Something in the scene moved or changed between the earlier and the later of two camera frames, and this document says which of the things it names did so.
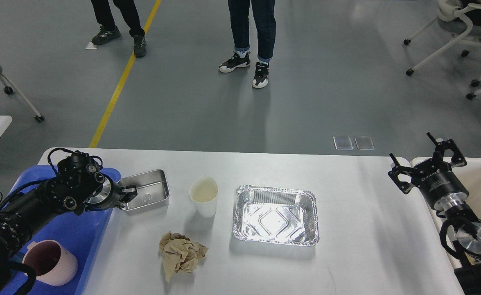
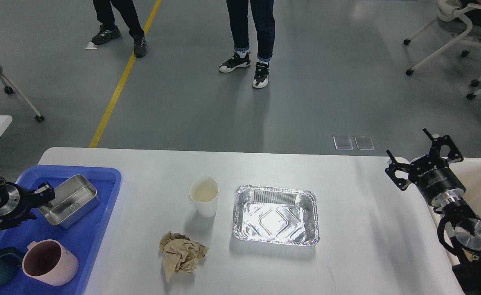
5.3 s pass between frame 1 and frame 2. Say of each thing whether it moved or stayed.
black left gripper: moved
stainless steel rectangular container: moved
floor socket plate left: stayed
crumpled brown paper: stayed
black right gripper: stayed
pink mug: stayed
